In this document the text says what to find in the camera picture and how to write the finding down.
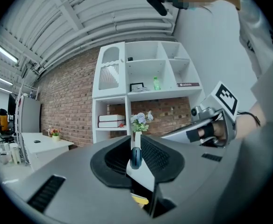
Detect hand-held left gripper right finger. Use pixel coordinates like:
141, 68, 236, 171
140, 133, 226, 218

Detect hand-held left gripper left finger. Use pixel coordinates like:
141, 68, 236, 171
17, 135, 152, 224

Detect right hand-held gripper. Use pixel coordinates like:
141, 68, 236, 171
161, 81, 240, 148

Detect person's right forearm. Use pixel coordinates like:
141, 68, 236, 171
234, 101, 267, 140

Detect clear plastic storage bins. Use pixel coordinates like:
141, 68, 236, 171
0, 143, 12, 165

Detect orange black office chair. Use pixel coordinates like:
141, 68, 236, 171
0, 108, 15, 144

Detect person's right hand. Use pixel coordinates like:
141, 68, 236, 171
197, 120, 227, 141

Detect blue artificial flowers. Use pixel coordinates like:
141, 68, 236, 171
130, 110, 154, 133

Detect white ribbed vase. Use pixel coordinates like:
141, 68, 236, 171
134, 131, 143, 148

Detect white side table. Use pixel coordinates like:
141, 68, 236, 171
21, 132, 74, 171

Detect small potted flowers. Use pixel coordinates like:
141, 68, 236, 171
50, 128, 61, 142

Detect dark red lettered book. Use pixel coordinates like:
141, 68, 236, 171
177, 82, 201, 88

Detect stack of red books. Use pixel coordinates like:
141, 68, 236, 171
98, 120, 125, 128

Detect white shelf unit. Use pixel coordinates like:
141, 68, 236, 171
92, 40, 206, 144

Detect white trash bin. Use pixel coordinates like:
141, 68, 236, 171
9, 143, 21, 165

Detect white metal rack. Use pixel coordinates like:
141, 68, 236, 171
14, 85, 40, 165

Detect white glass cabinet door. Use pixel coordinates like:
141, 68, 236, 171
92, 42, 126, 99

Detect person's white t-shirt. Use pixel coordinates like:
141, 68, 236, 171
201, 0, 273, 224

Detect long ceiling light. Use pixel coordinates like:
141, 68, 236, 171
0, 76, 14, 86
0, 41, 19, 63

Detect right hand-held gripper grey camera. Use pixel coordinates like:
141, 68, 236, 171
190, 105, 216, 124

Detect black picture frame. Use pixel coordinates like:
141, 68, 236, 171
129, 82, 144, 92

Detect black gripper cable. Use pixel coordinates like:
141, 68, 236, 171
237, 111, 261, 127

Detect black head camera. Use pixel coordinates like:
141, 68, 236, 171
145, 0, 168, 17

